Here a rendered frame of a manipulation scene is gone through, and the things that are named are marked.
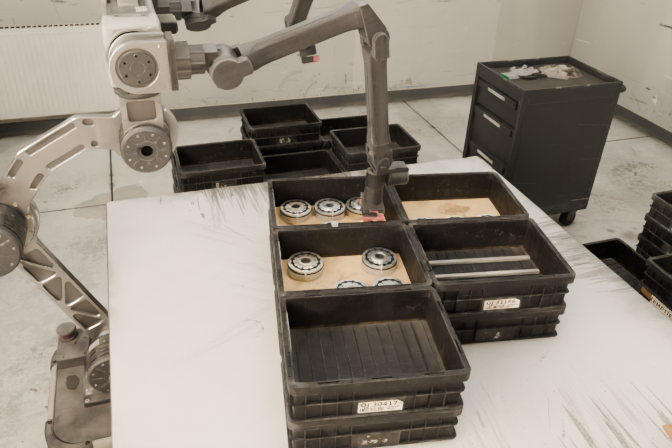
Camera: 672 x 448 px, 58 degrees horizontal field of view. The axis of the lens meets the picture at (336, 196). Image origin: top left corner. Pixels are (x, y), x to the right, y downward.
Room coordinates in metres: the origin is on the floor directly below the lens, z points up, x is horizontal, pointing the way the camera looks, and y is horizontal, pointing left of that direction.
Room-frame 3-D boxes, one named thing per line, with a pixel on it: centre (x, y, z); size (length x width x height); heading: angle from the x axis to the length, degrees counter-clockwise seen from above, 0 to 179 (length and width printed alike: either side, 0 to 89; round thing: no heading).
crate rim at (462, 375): (1.06, -0.09, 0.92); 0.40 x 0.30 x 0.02; 100
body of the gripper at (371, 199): (1.60, -0.11, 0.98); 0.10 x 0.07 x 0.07; 5
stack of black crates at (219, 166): (2.58, 0.57, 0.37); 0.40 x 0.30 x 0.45; 110
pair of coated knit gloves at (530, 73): (3.17, -0.96, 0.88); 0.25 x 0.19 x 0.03; 110
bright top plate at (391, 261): (1.44, -0.14, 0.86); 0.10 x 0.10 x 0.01
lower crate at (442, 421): (1.06, -0.09, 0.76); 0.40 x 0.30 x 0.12; 100
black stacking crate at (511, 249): (1.42, -0.44, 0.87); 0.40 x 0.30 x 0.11; 100
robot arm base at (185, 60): (1.38, 0.37, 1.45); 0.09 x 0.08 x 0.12; 20
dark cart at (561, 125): (3.13, -1.09, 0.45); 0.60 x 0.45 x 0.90; 110
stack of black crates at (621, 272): (2.13, -1.25, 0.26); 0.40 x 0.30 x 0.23; 20
